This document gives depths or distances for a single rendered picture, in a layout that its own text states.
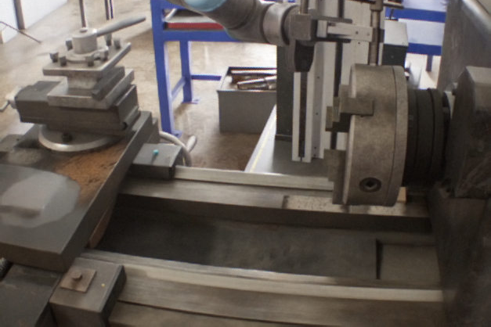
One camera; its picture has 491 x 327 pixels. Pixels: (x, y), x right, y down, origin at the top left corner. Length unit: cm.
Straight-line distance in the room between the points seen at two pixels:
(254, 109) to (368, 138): 224
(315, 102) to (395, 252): 105
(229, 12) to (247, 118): 208
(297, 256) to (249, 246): 11
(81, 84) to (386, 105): 72
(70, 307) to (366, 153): 57
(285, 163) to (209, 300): 135
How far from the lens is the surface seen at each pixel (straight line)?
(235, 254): 121
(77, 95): 121
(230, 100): 301
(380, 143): 81
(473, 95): 68
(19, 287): 101
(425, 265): 123
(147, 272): 102
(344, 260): 119
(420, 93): 91
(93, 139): 124
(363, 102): 81
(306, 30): 92
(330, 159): 93
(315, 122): 220
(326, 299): 96
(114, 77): 121
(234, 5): 100
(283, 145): 236
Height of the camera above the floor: 155
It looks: 31 degrees down
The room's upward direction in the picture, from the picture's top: 1 degrees counter-clockwise
